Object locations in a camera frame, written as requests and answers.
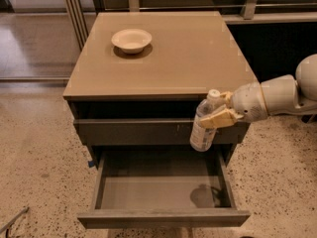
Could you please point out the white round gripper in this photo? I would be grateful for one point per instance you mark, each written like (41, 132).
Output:
(248, 103)

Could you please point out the clear plastic bottle white cap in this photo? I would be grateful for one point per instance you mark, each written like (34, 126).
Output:
(201, 138)

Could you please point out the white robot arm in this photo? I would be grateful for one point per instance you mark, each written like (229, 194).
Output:
(294, 95)

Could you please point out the closed top drawer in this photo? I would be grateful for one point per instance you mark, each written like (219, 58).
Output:
(133, 132)

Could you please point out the grey drawer cabinet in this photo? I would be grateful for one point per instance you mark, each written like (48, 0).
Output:
(190, 53)

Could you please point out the open middle drawer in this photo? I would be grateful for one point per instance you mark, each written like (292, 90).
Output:
(162, 189)

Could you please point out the white ceramic bowl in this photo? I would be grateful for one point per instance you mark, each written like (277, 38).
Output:
(131, 41)

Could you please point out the blue tape piece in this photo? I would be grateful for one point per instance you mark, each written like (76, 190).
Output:
(91, 164)

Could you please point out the grey metal bar on floor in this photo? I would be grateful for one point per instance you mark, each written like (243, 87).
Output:
(8, 225)

